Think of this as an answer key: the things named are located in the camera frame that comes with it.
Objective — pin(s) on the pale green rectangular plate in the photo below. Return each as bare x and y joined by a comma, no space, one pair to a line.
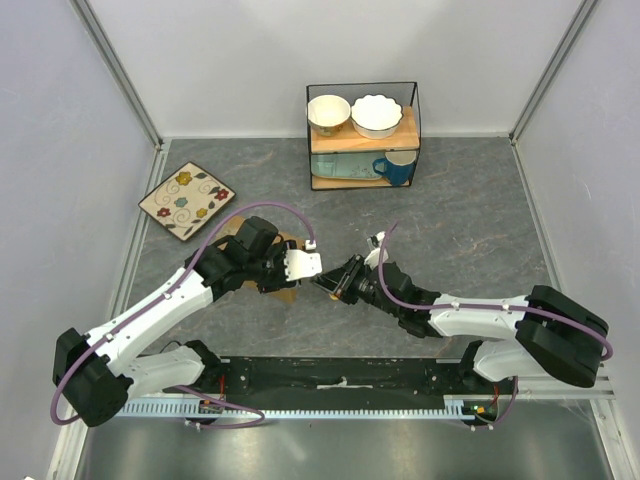
349,166

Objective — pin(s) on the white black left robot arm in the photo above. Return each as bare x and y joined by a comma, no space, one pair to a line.
98,372

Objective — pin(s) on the cream ceramic bowl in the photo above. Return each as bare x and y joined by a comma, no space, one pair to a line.
327,114

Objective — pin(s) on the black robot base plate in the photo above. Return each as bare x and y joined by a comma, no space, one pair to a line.
325,382

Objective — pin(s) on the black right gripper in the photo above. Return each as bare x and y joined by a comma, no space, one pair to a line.
352,269

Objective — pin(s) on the blue mug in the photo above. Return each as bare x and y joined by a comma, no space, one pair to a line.
395,166

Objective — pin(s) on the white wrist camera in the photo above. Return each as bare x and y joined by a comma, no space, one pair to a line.
302,263
375,255

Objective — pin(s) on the grey slotted cable duct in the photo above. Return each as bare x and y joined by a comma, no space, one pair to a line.
191,407

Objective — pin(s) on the brown cardboard express box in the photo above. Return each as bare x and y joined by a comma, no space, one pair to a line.
287,296

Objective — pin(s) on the black wire wooden shelf rack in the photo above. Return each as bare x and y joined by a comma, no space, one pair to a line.
406,137

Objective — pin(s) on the floral square coaster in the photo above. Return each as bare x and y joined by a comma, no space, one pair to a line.
186,200

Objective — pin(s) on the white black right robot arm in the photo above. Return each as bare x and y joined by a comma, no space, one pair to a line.
543,332

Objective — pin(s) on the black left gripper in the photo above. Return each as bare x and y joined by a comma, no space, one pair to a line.
281,282

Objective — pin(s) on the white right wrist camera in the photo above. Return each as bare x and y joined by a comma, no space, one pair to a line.
375,255

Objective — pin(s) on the white scalloped bowl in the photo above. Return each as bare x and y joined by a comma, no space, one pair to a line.
376,117

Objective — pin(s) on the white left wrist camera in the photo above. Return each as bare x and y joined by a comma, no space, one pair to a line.
302,263

